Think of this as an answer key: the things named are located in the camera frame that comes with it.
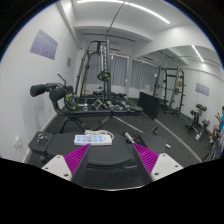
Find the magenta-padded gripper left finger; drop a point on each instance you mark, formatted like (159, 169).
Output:
(76, 159)

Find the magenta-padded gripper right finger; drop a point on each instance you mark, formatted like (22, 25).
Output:
(147, 158)

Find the small white charger block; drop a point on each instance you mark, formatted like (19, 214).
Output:
(88, 137)

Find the silver barbell bar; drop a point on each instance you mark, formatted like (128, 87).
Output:
(128, 136)

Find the white power strip blue sockets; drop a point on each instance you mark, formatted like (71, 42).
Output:
(100, 140)

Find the black padded gym bench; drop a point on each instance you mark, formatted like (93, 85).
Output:
(110, 154)

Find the silver bench adjustment knob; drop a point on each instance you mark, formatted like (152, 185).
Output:
(41, 136)

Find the black bench with roller pads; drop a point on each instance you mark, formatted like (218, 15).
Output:
(100, 112)

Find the black weight plate yellow marks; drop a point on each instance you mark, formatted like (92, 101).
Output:
(71, 101)
(104, 76)

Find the chrome dumbbells group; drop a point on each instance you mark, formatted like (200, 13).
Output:
(111, 106)

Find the black exercise machine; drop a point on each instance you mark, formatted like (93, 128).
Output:
(198, 118)

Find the black squat rack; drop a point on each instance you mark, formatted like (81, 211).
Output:
(176, 91)

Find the person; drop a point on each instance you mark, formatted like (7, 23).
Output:
(220, 125)

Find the grey window curtain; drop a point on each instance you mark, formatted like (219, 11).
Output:
(144, 74)
(118, 70)

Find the white ceiling light strip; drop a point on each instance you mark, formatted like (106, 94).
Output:
(197, 53)
(133, 5)

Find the white wall socket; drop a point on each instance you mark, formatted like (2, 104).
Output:
(17, 143)

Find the small purple wall poster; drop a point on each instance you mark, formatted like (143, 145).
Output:
(202, 89)

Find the small brown wall sign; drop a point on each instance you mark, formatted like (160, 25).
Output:
(69, 62)

